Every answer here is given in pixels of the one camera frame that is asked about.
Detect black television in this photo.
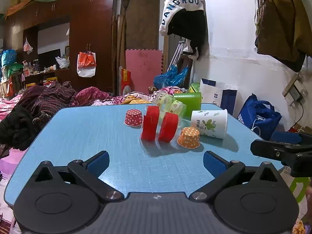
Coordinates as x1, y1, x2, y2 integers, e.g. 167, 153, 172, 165
38, 49, 61, 67

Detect black wall charger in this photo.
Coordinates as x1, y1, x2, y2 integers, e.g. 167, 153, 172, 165
290, 84, 304, 102

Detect green plastic box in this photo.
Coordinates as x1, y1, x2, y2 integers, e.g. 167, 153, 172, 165
173, 92, 202, 116

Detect blue plastic bag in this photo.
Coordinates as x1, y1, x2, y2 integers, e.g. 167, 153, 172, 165
153, 65, 189, 88

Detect brown hanging bag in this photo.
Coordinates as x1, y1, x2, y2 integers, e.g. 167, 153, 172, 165
254, 0, 312, 73

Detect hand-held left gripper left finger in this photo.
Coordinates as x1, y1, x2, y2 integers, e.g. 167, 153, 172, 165
35, 151, 124, 203

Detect large blue plastic sack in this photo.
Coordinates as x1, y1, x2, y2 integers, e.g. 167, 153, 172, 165
1, 49, 17, 67

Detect brown wooden wardrobe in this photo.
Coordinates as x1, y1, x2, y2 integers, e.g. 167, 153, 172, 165
4, 0, 119, 97

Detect brown wooden board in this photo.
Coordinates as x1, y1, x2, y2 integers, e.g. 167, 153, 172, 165
120, 0, 161, 51

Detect white hooded jacket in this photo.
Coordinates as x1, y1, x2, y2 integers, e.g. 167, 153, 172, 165
159, 0, 206, 36

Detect red and yellow bag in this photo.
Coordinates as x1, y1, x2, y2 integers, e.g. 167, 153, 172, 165
121, 67, 132, 95

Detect pink floral bedding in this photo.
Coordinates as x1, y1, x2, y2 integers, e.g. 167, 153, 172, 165
0, 95, 27, 234

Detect pink foam mat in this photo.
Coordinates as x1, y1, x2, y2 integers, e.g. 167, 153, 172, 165
125, 49, 163, 95

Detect pile of plaid clothes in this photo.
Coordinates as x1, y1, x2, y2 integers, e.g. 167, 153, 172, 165
18, 80, 113, 127

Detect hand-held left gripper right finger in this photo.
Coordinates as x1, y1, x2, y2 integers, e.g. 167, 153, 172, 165
190, 151, 279, 202

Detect orange polka dot paper cup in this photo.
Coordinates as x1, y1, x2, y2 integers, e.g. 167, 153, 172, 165
177, 127, 201, 149

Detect red polka dot paper cup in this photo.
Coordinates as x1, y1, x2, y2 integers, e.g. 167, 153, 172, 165
124, 109, 143, 127

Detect white and blue paper bag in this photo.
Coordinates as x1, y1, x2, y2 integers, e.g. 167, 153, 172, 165
199, 78, 239, 116

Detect metal crutches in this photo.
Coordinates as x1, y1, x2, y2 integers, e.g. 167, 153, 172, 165
168, 38, 189, 69

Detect black cloth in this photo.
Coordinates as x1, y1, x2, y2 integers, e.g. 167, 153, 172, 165
0, 106, 37, 152

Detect black hanging garment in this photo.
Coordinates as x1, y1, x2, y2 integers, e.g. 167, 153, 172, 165
167, 9, 209, 61

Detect white hanging plastic bag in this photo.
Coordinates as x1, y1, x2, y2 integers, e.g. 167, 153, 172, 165
23, 38, 34, 55

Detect orange and white plastic bag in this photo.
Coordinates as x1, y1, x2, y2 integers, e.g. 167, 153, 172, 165
77, 51, 97, 78

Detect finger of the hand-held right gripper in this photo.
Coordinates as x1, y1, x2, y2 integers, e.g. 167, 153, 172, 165
250, 139, 296, 162
270, 130, 312, 145

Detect white cup with leaf print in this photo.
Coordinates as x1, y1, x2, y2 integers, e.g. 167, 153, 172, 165
190, 109, 228, 139

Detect clear cup with red band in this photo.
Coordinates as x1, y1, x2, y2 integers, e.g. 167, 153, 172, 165
141, 105, 160, 141
158, 112, 179, 143

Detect blue tote bag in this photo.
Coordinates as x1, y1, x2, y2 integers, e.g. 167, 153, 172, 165
238, 94, 282, 140

